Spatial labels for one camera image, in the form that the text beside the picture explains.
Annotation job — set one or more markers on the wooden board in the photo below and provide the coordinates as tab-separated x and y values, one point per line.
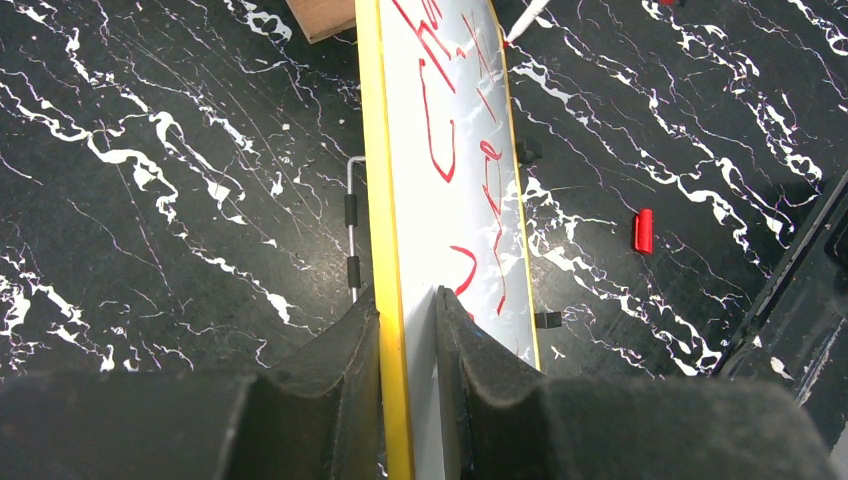
321	19

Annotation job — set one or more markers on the yellow-framed whiteboard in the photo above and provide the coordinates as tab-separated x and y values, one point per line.
444	200

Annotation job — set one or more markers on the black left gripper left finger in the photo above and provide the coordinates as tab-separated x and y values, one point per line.
315	417

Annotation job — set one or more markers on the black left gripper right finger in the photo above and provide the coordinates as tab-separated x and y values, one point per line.
503	419

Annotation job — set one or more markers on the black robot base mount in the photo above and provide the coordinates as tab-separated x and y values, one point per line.
795	334

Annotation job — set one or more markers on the red marker cap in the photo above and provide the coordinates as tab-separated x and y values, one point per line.
643	231

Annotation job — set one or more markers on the red whiteboard marker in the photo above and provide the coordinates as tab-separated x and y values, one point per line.
527	17

